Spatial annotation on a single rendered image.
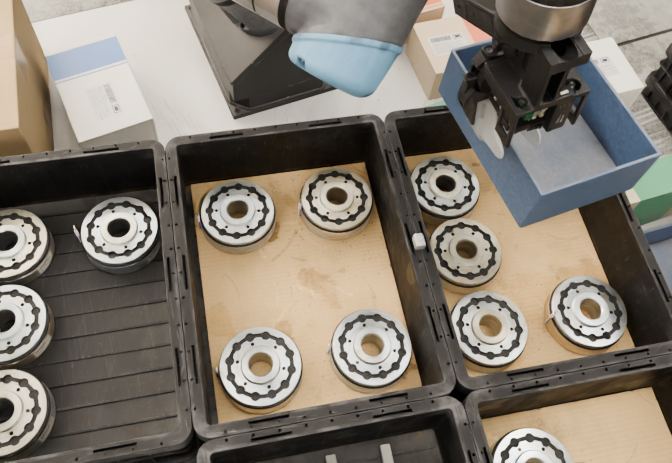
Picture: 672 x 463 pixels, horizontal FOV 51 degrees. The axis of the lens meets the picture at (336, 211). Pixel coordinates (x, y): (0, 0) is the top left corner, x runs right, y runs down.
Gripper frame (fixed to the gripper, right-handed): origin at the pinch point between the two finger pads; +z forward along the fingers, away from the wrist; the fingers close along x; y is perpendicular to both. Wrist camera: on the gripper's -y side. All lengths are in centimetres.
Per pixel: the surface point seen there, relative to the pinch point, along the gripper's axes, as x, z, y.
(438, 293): -8.7, 17.9, 9.8
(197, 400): -39.3, 14.2, 12.7
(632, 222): 19.9, 21.4, 9.0
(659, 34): 125, 129, -81
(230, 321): -34.0, 25.0, 1.4
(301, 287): -23.7, 26.2, -0.2
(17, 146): -55, 20, -32
